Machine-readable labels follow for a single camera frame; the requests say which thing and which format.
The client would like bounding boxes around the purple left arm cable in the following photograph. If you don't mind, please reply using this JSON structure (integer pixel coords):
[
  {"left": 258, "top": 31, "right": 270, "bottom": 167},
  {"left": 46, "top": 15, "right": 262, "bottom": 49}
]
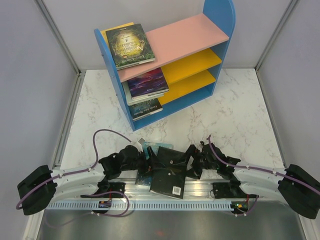
[{"left": 15, "top": 128, "right": 137, "bottom": 211}]

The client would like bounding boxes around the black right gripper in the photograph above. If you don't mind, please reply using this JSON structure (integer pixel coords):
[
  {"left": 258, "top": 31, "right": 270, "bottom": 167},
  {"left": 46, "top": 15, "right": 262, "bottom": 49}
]
[{"left": 173, "top": 144, "right": 218, "bottom": 180}]

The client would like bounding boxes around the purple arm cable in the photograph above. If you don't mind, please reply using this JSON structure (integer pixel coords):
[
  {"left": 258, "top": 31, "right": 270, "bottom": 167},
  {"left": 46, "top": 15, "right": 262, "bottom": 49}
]
[
  {"left": 207, "top": 134, "right": 320, "bottom": 195},
  {"left": 15, "top": 128, "right": 137, "bottom": 211}
]

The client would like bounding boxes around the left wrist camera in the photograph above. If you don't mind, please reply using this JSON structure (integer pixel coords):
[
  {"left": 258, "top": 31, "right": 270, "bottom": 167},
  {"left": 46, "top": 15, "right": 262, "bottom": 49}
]
[{"left": 133, "top": 138, "right": 145, "bottom": 152}]

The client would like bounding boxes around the blue pink yellow bookshelf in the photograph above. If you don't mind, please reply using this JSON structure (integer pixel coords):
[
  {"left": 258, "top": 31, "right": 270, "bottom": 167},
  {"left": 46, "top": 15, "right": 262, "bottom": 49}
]
[{"left": 94, "top": 0, "right": 236, "bottom": 131}]

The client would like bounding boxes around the grey Great Gatsby book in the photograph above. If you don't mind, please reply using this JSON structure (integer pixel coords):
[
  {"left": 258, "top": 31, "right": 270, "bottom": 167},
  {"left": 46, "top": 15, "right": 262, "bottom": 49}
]
[{"left": 122, "top": 82, "right": 164, "bottom": 106}]

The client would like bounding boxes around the purple Robinson Crusoe book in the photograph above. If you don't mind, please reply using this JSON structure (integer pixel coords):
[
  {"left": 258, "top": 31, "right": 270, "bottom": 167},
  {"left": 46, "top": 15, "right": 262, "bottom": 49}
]
[{"left": 122, "top": 67, "right": 169, "bottom": 100}]

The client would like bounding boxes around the dark blue Wuthering Heights book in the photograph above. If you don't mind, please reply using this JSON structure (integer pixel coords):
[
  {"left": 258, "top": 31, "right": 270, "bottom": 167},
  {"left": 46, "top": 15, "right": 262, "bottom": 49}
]
[{"left": 128, "top": 98, "right": 163, "bottom": 121}]

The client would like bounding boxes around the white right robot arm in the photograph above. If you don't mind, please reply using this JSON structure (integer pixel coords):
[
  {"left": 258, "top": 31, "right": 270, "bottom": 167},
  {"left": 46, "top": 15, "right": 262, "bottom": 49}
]
[{"left": 178, "top": 143, "right": 320, "bottom": 220}]

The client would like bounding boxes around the green Alice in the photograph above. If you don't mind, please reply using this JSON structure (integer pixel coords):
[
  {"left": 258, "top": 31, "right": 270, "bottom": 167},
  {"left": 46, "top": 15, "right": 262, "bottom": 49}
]
[{"left": 105, "top": 23, "right": 156, "bottom": 70}]

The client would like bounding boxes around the teal ocean cover book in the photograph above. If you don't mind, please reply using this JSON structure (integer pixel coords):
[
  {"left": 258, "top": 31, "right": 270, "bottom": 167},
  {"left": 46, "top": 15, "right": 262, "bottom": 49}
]
[{"left": 134, "top": 141, "right": 175, "bottom": 187}]

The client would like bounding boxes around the black book with barcode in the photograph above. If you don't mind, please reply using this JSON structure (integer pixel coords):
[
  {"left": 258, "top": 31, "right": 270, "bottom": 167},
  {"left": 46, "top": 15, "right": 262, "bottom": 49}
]
[{"left": 149, "top": 146, "right": 187, "bottom": 199}]

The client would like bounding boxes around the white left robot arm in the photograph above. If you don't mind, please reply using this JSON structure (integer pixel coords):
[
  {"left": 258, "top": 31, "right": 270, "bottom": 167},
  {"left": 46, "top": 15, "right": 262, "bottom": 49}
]
[{"left": 16, "top": 145, "right": 159, "bottom": 216}]

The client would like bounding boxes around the white slotted cable duct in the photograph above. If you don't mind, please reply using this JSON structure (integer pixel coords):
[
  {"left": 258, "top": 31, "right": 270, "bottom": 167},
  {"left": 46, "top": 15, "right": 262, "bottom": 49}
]
[{"left": 46, "top": 199, "right": 234, "bottom": 211}]

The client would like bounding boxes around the aluminium mounting rail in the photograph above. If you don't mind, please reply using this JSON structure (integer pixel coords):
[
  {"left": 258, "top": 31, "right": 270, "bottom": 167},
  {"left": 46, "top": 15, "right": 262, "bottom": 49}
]
[{"left": 61, "top": 176, "right": 308, "bottom": 199}]

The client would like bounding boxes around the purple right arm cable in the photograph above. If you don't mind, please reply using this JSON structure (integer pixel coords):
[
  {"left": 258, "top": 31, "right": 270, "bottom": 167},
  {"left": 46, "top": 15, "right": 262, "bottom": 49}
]
[{"left": 207, "top": 134, "right": 320, "bottom": 195}]

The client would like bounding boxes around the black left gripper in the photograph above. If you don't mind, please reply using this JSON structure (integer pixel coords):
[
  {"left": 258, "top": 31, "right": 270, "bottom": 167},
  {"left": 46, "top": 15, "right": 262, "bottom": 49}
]
[{"left": 121, "top": 146, "right": 167, "bottom": 178}]

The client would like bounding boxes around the yellow book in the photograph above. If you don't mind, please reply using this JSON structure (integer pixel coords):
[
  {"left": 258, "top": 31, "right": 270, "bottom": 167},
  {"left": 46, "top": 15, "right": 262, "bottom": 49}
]
[{"left": 100, "top": 22, "right": 134, "bottom": 35}]

